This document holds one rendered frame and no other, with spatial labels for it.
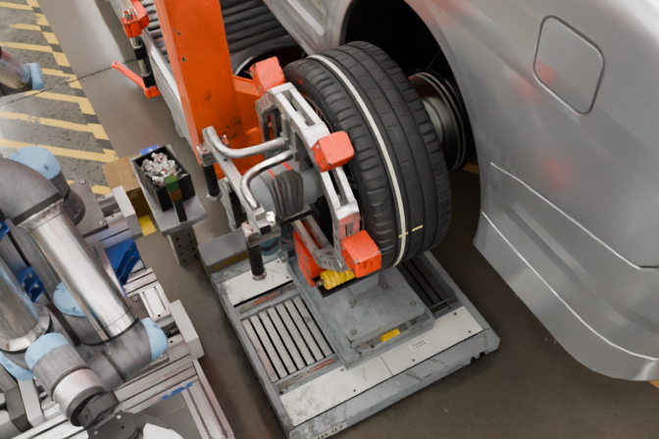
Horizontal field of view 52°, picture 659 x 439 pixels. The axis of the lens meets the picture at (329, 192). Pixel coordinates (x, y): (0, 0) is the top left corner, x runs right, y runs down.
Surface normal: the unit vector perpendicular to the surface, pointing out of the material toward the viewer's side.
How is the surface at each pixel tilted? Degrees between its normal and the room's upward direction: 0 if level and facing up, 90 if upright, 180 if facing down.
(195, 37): 90
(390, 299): 0
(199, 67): 90
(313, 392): 0
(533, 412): 0
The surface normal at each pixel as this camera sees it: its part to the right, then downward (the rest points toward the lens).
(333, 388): -0.05, -0.69
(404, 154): 0.31, 0.00
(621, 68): -0.89, 0.36
